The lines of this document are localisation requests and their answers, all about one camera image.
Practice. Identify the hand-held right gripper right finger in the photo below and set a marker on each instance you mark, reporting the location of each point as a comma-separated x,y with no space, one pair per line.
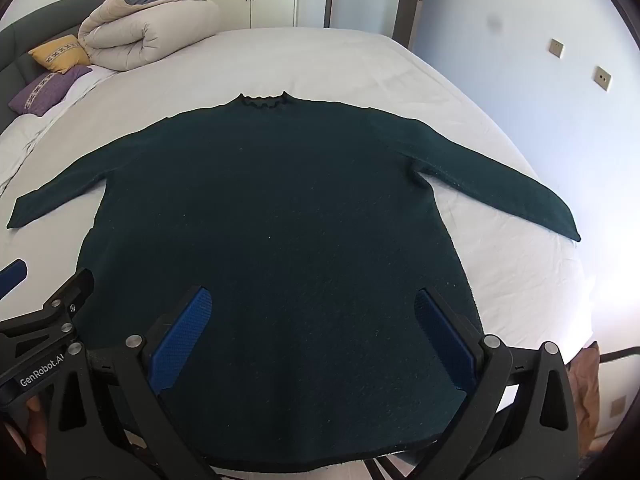
444,345

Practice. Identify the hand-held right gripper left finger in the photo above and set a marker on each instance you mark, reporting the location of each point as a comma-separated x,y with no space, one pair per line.
186,340

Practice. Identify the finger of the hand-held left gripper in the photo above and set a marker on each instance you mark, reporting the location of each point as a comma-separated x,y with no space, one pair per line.
12,277
75,290

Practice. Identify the dark green sweater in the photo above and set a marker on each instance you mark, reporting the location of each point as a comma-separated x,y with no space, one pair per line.
280,210

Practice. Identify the person's left hand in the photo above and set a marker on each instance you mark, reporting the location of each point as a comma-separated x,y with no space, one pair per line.
35,425

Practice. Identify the white pillow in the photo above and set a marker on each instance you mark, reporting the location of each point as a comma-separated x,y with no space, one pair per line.
35,140

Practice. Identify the purple patterned pillow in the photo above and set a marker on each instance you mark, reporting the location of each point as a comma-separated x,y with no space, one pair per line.
45,87

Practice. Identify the yellow patterned pillow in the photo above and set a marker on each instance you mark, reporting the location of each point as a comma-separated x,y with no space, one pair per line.
60,52

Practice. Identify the grey padded headboard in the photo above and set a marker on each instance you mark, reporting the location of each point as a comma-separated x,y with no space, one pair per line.
30,25

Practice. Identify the folded beige duvet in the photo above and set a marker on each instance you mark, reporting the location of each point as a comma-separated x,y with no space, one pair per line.
150,30

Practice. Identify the white bed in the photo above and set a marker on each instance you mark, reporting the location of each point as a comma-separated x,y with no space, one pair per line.
350,65

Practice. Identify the white door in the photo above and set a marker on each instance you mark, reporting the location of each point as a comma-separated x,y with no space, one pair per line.
372,5

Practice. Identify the beige wall socket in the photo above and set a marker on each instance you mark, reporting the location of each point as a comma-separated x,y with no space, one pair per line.
619,406

